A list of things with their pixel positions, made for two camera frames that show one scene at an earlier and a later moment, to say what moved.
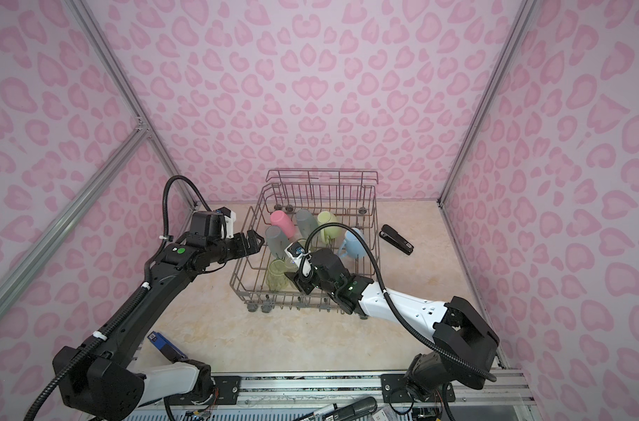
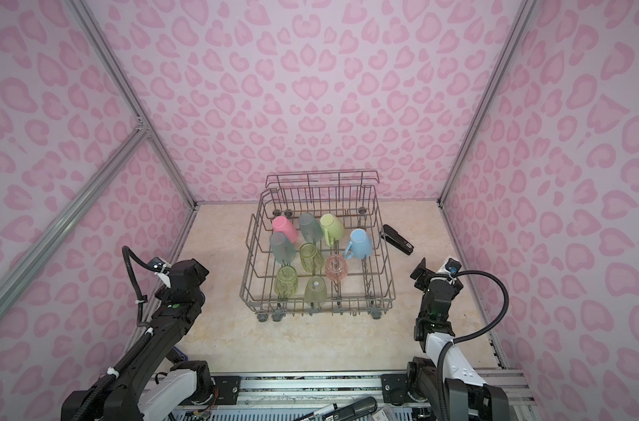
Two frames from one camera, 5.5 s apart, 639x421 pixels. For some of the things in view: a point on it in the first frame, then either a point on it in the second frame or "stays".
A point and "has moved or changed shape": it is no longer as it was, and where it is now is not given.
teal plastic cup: x=276 y=239 has moved or changed shape
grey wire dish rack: x=336 y=210 stays
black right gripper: x=300 y=281 to x=427 y=276
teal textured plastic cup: x=306 y=223 has moved or changed shape
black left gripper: x=254 y=246 to x=200 y=270
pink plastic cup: x=284 y=222 has moved or changed shape
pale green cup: x=276 y=279 has moved or changed shape
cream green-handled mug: x=331 y=233 stays
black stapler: x=391 y=236 stays
